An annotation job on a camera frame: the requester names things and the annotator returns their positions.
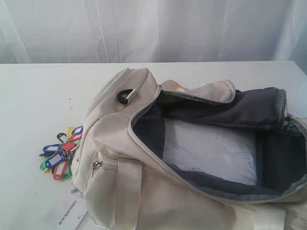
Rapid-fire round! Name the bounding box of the colourful key tag bunch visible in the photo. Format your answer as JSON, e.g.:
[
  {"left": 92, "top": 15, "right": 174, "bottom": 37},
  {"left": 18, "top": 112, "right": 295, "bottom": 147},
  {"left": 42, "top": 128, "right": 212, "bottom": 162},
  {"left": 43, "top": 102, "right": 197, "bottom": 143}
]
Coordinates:
[{"left": 39, "top": 126, "right": 83, "bottom": 181}]

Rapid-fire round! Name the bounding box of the white backdrop curtain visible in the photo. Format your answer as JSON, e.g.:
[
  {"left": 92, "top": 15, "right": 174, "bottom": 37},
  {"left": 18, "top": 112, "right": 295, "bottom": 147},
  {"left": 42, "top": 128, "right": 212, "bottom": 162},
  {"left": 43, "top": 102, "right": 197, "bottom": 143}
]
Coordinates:
[{"left": 0, "top": 0, "right": 307, "bottom": 68}]

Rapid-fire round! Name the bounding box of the white paper tag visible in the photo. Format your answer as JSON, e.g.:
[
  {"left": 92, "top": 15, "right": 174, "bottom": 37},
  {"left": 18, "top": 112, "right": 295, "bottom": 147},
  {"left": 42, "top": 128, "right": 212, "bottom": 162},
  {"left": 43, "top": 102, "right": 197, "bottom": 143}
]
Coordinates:
[{"left": 39, "top": 173, "right": 88, "bottom": 227}]

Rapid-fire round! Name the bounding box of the cream fabric duffel bag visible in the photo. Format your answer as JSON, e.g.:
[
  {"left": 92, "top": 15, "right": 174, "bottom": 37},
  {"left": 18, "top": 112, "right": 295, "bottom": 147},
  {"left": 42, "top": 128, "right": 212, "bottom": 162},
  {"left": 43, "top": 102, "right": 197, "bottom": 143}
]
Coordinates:
[{"left": 72, "top": 68, "right": 307, "bottom": 230}]

